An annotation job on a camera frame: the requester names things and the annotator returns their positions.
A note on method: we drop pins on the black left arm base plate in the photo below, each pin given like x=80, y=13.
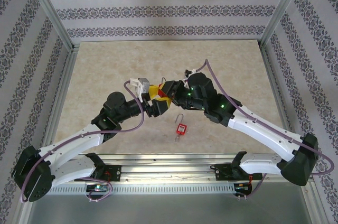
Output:
x=116, y=172

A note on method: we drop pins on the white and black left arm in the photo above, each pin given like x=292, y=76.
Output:
x=74, y=139

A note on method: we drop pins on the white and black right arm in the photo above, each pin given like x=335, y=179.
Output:
x=264, y=131

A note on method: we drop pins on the aluminium frame post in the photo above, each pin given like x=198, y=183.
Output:
x=283, y=4
x=50, y=10

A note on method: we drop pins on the red safety padlock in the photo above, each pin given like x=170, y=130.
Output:
x=180, y=129

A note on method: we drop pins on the aluminium mounting rail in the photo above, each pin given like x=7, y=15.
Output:
x=169, y=171

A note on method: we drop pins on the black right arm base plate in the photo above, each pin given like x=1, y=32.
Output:
x=221, y=173

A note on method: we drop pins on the grey metal panel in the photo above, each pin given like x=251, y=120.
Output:
x=169, y=210

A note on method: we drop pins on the aluminium side rail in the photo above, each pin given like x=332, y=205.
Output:
x=277, y=94
x=62, y=89

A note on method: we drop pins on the small controller board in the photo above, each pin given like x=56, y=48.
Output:
x=241, y=187
x=98, y=187

